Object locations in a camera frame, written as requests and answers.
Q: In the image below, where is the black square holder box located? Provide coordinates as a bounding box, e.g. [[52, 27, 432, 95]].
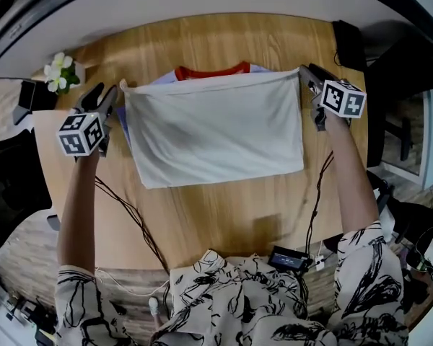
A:
[[17, 79, 59, 112]]

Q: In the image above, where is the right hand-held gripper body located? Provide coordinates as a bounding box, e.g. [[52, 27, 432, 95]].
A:
[[309, 79, 367, 133]]

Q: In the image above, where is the flat black box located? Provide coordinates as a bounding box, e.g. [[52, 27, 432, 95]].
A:
[[331, 19, 368, 68]]

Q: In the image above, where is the person's left forearm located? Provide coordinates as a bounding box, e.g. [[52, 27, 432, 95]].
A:
[[56, 153, 102, 275]]

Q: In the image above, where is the black recorder with screen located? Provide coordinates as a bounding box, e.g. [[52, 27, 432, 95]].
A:
[[266, 245, 310, 272]]

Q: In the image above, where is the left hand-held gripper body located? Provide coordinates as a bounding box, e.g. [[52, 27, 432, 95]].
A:
[[56, 105, 113, 158]]

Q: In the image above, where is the white and blue t-shirt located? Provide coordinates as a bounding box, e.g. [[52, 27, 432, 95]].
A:
[[117, 61, 306, 190]]

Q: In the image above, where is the black gripper cable bundle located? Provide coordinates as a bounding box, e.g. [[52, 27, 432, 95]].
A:
[[93, 174, 170, 272]]

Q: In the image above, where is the potted white flower plant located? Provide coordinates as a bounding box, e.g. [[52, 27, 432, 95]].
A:
[[43, 51, 87, 96]]

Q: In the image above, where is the black mesh office chair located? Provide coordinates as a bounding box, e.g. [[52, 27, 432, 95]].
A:
[[360, 30, 433, 169], [0, 126, 54, 252]]

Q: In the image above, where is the white cable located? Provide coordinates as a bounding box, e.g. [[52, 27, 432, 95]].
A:
[[95, 268, 170, 297]]

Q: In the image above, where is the person's right forearm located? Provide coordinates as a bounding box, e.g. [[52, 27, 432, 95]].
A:
[[325, 115, 380, 236]]

